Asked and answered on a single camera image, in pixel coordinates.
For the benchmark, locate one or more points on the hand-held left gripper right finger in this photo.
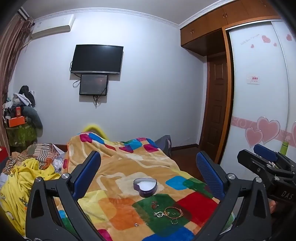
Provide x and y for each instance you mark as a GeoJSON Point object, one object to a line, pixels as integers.
{"type": "Point", "coordinates": [208, 171]}

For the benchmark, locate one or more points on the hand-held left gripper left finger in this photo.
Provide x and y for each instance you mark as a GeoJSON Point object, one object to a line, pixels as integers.
{"type": "Point", "coordinates": [87, 171]}

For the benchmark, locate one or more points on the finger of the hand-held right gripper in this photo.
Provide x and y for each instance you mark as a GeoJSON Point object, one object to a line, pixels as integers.
{"type": "Point", "coordinates": [282, 185]}
{"type": "Point", "coordinates": [266, 153]}

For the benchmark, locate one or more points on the purple heart-shaped tin box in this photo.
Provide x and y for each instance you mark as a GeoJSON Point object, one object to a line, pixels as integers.
{"type": "Point", "coordinates": [145, 188]}

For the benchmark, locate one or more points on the green bottle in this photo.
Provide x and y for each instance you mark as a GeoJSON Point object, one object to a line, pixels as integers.
{"type": "Point", "coordinates": [284, 147]}

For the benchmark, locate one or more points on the colourful patchwork fleece blanket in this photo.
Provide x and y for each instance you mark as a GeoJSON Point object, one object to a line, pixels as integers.
{"type": "Point", "coordinates": [129, 162]}

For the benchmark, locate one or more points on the yellow hoop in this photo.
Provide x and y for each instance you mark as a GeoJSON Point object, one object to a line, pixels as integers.
{"type": "Point", "coordinates": [92, 128]}

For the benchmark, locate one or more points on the white heart-print wardrobe door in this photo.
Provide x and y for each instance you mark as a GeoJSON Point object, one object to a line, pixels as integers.
{"type": "Point", "coordinates": [256, 104]}

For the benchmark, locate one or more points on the striped brown quilt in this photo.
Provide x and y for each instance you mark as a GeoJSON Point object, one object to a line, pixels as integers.
{"type": "Point", "coordinates": [41, 153]}

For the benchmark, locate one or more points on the grey bag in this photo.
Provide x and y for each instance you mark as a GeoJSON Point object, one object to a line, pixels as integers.
{"type": "Point", "coordinates": [165, 144]}

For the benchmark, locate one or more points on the brown wooden door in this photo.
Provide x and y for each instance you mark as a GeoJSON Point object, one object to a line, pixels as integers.
{"type": "Point", "coordinates": [216, 104]}

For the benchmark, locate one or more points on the yellow printed blanket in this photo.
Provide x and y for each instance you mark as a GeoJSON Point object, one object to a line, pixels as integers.
{"type": "Point", "coordinates": [20, 185]}

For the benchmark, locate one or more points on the red and white sticker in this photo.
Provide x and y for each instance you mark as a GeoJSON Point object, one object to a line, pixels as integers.
{"type": "Point", "coordinates": [253, 79]}

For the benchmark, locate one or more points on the pile of clothes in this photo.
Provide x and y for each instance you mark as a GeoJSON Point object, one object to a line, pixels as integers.
{"type": "Point", "coordinates": [30, 115]}

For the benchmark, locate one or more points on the orange box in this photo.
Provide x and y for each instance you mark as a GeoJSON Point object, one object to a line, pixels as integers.
{"type": "Point", "coordinates": [16, 121]}

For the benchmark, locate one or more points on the brown striped curtain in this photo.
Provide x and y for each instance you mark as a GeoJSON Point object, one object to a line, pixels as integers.
{"type": "Point", "coordinates": [11, 58]}

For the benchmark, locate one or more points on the wooden overhead cabinets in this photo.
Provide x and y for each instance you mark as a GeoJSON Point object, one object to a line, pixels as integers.
{"type": "Point", "coordinates": [203, 27]}

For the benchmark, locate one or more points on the white air conditioner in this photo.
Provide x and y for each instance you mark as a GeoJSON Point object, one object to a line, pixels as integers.
{"type": "Point", "coordinates": [50, 29]}

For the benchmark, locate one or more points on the small black wall monitor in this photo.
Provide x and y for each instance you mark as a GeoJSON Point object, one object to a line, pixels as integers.
{"type": "Point", "coordinates": [93, 84]}

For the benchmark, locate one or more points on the black wall television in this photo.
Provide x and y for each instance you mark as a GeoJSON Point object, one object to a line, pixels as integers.
{"type": "Point", "coordinates": [97, 59]}

